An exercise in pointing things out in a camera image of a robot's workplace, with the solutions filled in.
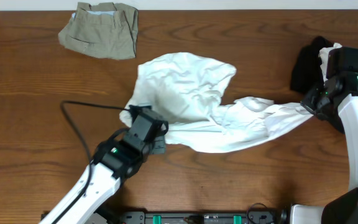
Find left black cable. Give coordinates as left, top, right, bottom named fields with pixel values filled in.
left=50, top=100, right=132, bottom=224

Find white t-shirt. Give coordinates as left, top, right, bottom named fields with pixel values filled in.
left=127, top=52, right=311, bottom=153

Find folded khaki shorts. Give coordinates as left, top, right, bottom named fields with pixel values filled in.
left=58, top=2, right=139, bottom=60

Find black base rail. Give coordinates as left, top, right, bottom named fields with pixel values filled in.
left=85, top=210, right=278, bottom=224

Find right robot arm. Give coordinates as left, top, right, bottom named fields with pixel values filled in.
left=288, top=72, right=358, bottom=223

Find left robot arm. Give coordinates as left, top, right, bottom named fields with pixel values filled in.
left=40, top=122, right=168, bottom=224

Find black garment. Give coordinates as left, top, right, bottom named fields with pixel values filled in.
left=290, top=36, right=333, bottom=94

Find white patterned garment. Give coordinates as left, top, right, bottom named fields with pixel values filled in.
left=318, top=43, right=342, bottom=82

